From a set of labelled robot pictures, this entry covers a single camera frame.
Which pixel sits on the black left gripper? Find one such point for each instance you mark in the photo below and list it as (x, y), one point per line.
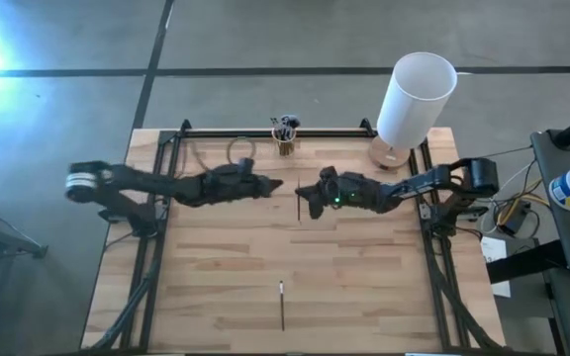
(230, 185)

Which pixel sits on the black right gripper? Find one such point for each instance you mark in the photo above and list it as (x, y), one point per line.
(359, 193)

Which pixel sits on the thin black makeup brush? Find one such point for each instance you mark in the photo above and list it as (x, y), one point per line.
(298, 210)
(282, 306)

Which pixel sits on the fluffy black powder brush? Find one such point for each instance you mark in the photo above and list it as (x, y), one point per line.
(291, 120)

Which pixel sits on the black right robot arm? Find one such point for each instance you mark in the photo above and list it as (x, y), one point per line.
(478, 175)

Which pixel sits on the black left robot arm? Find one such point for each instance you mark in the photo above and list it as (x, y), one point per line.
(136, 183)

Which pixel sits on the white shade lamp wooden base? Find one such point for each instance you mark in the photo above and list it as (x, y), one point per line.
(413, 104)

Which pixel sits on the white paper sheet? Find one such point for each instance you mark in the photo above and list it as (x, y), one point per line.
(494, 249)

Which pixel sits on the black power box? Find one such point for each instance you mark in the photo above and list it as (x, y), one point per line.
(512, 225)

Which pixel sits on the black crossbar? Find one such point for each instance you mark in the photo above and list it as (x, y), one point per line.
(522, 262)

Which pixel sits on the dark metal stand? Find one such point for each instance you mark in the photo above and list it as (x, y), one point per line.
(3, 232)

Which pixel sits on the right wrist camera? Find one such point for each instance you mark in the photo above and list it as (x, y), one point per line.
(329, 174)

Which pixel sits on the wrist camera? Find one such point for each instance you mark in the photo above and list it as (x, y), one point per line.
(329, 174)
(246, 165)

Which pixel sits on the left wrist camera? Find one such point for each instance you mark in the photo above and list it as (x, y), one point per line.
(246, 165)

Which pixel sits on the black table frame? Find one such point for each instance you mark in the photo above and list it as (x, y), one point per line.
(314, 133)

